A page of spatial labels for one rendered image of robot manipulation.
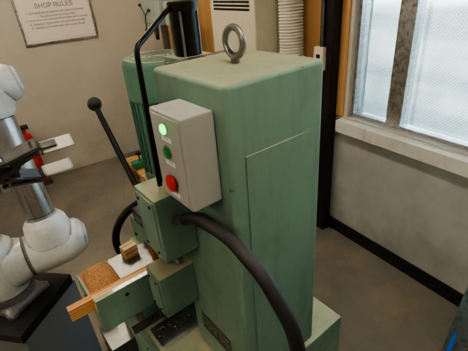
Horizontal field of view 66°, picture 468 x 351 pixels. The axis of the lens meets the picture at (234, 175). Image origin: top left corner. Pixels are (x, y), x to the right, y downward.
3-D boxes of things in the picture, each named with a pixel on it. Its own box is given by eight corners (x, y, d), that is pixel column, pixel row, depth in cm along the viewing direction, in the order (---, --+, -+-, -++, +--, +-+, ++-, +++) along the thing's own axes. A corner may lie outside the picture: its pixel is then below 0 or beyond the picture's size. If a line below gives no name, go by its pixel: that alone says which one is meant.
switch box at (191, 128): (191, 179, 69) (179, 97, 61) (223, 199, 62) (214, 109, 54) (163, 191, 66) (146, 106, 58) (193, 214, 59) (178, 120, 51)
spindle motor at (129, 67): (188, 152, 111) (172, 45, 96) (222, 170, 98) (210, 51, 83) (135, 172, 102) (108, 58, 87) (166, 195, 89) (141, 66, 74)
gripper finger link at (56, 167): (45, 176, 92) (46, 177, 92) (73, 166, 95) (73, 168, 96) (40, 166, 92) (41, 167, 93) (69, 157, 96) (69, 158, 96)
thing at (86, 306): (258, 214, 130) (258, 205, 128) (262, 216, 129) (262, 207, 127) (70, 317, 95) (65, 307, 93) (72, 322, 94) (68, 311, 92)
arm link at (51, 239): (36, 263, 146) (91, 241, 155) (37, 283, 133) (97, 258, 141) (-57, 70, 118) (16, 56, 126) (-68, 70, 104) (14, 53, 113)
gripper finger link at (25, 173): (8, 180, 82) (4, 183, 83) (48, 178, 93) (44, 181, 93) (1, 165, 83) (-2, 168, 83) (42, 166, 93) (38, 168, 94)
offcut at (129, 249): (133, 248, 118) (131, 239, 116) (138, 253, 116) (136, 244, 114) (121, 255, 116) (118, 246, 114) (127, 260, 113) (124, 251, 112)
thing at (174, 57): (199, 81, 83) (189, -2, 75) (219, 86, 77) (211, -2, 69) (168, 89, 79) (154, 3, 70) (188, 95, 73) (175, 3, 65)
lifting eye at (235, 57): (228, 60, 66) (225, 21, 63) (249, 63, 62) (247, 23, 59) (221, 61, 66) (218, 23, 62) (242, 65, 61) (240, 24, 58)
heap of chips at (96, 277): (107, 261, 114) (104, 251, 112) (125, 285, 104) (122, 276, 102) (79, 275, 109) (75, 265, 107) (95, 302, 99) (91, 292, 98)
